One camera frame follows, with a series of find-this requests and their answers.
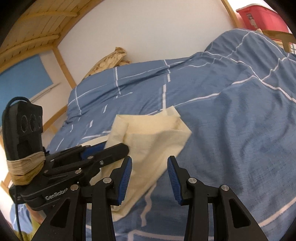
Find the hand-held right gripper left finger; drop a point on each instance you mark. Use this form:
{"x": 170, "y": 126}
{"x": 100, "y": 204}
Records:
{"x": 123, "y": 183}

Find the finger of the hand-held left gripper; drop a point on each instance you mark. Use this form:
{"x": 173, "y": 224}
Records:
{"x": 115, "y": 150}
{"x": 97, "y": 147}

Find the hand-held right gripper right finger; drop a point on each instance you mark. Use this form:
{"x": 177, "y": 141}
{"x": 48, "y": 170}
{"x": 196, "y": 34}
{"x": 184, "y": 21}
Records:
{"x": 173, "y": 183}

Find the cream pants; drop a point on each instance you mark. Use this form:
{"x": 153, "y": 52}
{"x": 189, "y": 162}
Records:
{"x": 150, "y": 148}

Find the blue window blind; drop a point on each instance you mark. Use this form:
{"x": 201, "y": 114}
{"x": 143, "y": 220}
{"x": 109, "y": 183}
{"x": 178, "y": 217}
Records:
{"x": 20, "y": 78}

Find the blue checked blanket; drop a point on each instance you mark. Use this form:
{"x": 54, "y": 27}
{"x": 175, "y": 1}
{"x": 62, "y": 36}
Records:
{"x": 231, "y": 129}

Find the tan patterned pillow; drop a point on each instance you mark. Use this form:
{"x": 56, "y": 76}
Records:
{"x": 108, "y": 61}

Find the red storage bin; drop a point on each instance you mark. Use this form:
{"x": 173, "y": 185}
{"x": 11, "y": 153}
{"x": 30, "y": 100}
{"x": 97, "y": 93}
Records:
{"x": 266, "y": 18}

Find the wooden bunk bed frame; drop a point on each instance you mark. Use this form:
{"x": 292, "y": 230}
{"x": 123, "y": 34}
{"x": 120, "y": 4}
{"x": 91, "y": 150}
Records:
{"x": 34, "y": 27}

